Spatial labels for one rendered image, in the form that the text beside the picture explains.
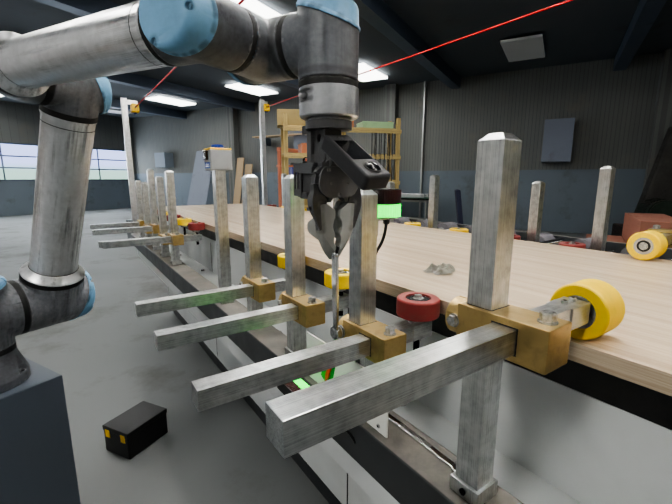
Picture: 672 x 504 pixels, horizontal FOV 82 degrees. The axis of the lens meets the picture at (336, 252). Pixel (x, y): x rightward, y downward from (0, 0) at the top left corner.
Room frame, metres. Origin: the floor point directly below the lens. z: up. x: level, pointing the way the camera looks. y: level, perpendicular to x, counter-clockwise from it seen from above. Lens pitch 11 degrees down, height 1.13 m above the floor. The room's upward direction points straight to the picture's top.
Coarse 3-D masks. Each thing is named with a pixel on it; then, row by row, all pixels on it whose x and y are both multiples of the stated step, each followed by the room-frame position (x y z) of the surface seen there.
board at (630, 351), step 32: (384, 224) 1.90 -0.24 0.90; (320, 256) 1.11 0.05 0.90; (384, 256) 1.11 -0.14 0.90; (416, 256) 1.11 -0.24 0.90; (448, 256) 1.11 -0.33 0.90; (512, 256) 1.11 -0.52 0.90; (544, 256) 1.11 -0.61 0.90; (576, 256) 1.11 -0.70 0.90; (608, 256) 1.11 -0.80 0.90; (384, 288) 0.83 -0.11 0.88; (416, 288) 0.77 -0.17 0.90; (448, 288) 0.77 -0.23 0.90; (512, 288) 0.77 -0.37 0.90; (544, 288) 0.77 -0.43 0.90; (640, 288) 0.77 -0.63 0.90; (640, 320) 0.59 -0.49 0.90; (576, 352) 0.50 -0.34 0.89; (608, 352) 0.47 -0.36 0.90; (640, 352) 0.47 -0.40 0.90; (640, 384) 0.44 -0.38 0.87
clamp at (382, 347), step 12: (348, 324) 0.66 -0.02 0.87; (372, 324) 0.65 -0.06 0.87; (384, 324) 0.65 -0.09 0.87; (348, 336) 0.66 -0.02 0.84; (372, 336) 0.61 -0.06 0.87; (384, 336) 0.60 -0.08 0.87; (396, 336) 0.60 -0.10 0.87; (372, 348) 0.61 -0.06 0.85; (384, 348) 0.58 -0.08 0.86; (396, 348) 0.60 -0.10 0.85; (372, 360) 0.60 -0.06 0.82
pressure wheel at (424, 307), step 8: (400, 296) 0.70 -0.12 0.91; (408, 296) 0.71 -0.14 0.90; (416, 296) 0.69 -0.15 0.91; (424, 296) 0.71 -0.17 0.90; (432, 296) 0.70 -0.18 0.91; (400, 304) 0.68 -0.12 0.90; (408, 304) 0.66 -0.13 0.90; (416, 304) 0.66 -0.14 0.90; (424, 304) 0.66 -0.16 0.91; (432, 304) 0.66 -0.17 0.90; (400, 312) 0.68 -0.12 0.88; (408, 312) 0.66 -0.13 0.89; (416, 312) 0.66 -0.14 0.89; (424, 312) 0.65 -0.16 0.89; (432, 312) 0.66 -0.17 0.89; (408, 320) 0.66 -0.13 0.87; (416, 320) 0.66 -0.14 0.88; (424, 320) 0.65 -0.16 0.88; (432, 320) 0.66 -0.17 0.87; (416, 344) 0.69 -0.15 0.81
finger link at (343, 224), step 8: (336, 208) 0.61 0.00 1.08; (344, 208) 0.61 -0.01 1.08; (352, 208) 0.61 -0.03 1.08; (336, 216) 0.61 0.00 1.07; (344, 216) 0.61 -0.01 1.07; (352, 216) 0.61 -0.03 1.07; (336, 224) 0.63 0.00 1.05; (344, 224) 0.61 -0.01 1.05; (352, 224) 0.61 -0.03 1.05; (336, 232) 0.61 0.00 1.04; (344, 232) 0.61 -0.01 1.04; (336, 240) 0.61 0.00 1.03; (344, 240) 0.61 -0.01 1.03
